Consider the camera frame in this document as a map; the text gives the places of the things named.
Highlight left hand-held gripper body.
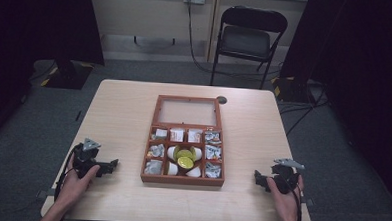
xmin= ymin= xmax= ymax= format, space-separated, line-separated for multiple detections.
xmin=71 ymin=137 xmax=106 ymax=181

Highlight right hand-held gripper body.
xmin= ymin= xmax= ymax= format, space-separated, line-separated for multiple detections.
xmin=269 ymin=157 xmax=306 ymax=196

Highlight wooden compartment box with lid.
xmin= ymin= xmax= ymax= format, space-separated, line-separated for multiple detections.
xmin=140 ymin=93 xmax=230 ymax=188

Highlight person's right hand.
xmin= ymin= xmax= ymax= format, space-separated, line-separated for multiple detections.
xmin=263 ymin=173 xmax=305 ymax=221

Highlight person's left hand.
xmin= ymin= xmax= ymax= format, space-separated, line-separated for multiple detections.
xmin=55 ymin=153 xmax=102 ymax=210

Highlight silver white packet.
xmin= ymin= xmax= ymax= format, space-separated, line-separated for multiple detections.
xmin=151 ymin=128 xmax=169 ymax=141
xmin=143 ymin=158 xmax=164 ymax=176
xmin=147 ymin=142 xmax=167 ymax=159

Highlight blue white packet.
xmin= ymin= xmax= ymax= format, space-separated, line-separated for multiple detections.
xmin=204 ymin=144 xmax=224 ymax=162
xmin=204 ymin=130 xmax=222 ymax=146
xmin=204 ymin=161 xmax=223 ymax=180

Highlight white orange packet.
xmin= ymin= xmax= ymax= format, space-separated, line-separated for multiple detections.
xmin=169 ymin=127 xmax=185 ymax=143
xmin=187 ymin=128 xmax=203 ymax=144

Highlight yellow lid creamer cup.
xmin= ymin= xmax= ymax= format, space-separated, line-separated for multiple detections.
xmin=176 ymin=156 xmax=195 ymax=170
xmin=176 ymin=148 xmax=196 ymax=160

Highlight black yellow striped stand base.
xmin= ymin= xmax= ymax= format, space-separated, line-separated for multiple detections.
xmin=269 ymin=75 xmax=321 ymax=105
xmin=29 ymin=57 xmax=96 ymax=92

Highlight dark curtain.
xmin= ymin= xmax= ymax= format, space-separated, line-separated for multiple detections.
xmin=273 ymin=0 xmax=392 ymax=204
xmin=0 ymin=0 xmax=109 ymax=154

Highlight black folding chair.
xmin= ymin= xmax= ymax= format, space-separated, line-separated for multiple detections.
xmin=209 ymin=4 xmax=290 ymax=91

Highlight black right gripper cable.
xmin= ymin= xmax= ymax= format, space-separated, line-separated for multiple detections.
xmin=288 ymin=184 xmax=305 ymax=221

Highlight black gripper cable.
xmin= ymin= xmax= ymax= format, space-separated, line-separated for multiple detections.
xmin=53 ymin=141 xmax=84 ymax=204
xmin=288 ymin=184 xmax=305 ymax=221

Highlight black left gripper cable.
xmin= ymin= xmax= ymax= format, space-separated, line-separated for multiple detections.
xmin=53 ymin=141 xmax=84 ymax=204

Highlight black floor cables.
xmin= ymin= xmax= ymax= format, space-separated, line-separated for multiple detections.
xmin=276 ymin=82 xmax=331 ymax=138

